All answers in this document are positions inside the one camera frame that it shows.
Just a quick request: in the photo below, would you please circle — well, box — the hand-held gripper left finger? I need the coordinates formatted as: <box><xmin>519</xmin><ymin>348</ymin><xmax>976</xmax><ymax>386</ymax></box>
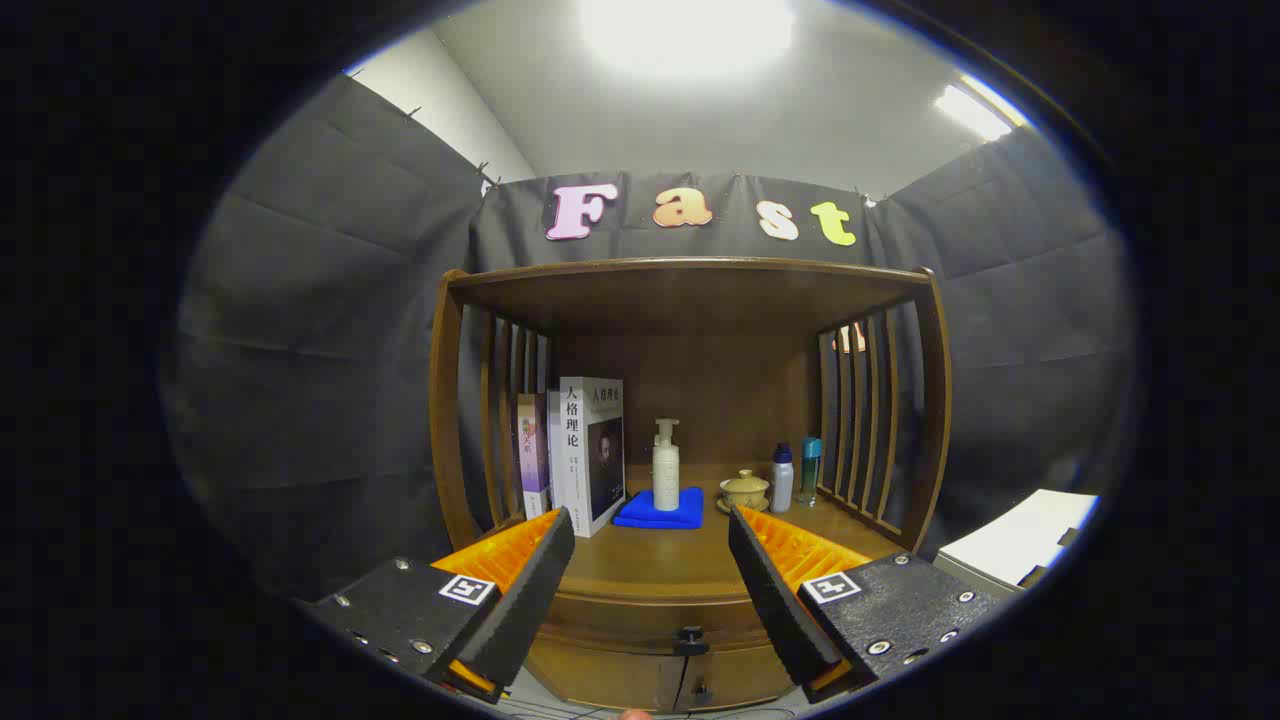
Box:
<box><xmin>295</xmin><ymin>507</ymin><xmax>577</xmax><ymax>704</ymax></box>

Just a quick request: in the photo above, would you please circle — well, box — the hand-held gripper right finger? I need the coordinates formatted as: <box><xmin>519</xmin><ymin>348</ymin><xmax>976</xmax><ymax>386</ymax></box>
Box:
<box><xmin>727</xmin><ymin>504</ymin><xmax>1006</xmax><ymax>701</ymax></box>

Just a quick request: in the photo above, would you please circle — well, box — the wooden drawer with black knob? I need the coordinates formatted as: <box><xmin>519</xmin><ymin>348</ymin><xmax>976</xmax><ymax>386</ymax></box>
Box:
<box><xmin>540</xmin><ymin>585</ymin><xmax>776</xmax><ymax>656</ymax></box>

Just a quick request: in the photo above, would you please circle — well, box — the wooden countertop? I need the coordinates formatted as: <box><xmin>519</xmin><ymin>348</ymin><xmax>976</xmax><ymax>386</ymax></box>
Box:
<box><xmin>500</xmin><ymin>462</ymin><xmax>906</xmax><ymax>601</ymax></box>

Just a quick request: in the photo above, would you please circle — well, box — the wooden cabinet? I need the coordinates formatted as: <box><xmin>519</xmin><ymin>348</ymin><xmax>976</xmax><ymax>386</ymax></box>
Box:
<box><xmin>428</xmin><ymin>257</ymin><xmax>953</xmax><ymax>713</ymax></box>

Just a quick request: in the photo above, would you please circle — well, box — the yellow lidded teacup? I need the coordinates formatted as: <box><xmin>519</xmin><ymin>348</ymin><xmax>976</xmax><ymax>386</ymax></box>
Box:
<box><xmin>720</xmin><ymin>469</ymin><xmax>770</xmax><ymax>509</ymax></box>

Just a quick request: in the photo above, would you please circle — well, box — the white bottle with blue cap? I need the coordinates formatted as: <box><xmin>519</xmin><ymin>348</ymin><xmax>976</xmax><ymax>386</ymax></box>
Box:
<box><xmin>770</xmin><ymin>443</ymin><xmax>796</xmax><ymax>515</ymax></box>

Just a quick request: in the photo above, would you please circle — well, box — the clear teal bottle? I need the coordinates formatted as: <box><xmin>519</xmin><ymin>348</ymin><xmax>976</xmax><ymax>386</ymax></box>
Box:
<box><xmin>797</xmin><ymin>437</ymin><xmax>824</xmax><ymax>507</ymax></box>

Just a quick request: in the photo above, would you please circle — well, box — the blue folded cloth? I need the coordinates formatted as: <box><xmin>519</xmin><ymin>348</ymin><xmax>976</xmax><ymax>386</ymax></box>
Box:
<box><xmin>613</xmin><ymin>487</ymin><xmax>705</xmax><ymax>531</ymax></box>

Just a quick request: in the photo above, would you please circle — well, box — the purple book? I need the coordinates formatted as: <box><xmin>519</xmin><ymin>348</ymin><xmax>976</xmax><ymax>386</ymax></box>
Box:
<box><xmin>516</xmin><ymin>393</ymin><xmax>551</xmax><ymax>521</ymax></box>

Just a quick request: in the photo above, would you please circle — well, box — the thin white book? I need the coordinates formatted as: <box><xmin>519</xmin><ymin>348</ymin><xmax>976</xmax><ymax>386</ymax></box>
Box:
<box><xmin>546</xmin><ymin>390</ymin><xmax>563</xmax><ymax>513</ymax></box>

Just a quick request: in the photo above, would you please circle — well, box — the white pump bottle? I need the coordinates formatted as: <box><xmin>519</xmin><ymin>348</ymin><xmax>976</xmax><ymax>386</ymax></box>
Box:
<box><xmin>652</xmin><ymin>418</ymin><xmax>682</xmax><ymax>513</ymax></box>

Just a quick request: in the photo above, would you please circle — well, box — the white portrait book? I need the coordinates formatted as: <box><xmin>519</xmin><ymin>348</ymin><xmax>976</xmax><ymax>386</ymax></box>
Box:
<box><xmin>558</xmin><ymin>376</ymin><xmax>627</xmax><ymax>539</ymax></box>

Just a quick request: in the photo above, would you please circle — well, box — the white grey appliance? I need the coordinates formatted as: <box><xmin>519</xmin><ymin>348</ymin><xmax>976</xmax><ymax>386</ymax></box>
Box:
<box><xmin>932</xmin><ymin>488</ymin><xmax>1101</xmax><ymax>599</ymax></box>

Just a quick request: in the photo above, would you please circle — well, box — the ceiling strip light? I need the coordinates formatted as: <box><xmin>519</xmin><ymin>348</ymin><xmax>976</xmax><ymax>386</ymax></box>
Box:
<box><xmin>933</xmin><ymin>75</ymin><xmax>1031</xmax><ymax>143</ymax></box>

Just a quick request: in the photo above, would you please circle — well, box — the round ceiling light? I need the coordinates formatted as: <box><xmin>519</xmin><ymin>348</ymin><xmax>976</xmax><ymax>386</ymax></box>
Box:
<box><xmin>578</xmin><ymin>0</ymin><xmax>798</xmax><ymax>76</ymax></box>

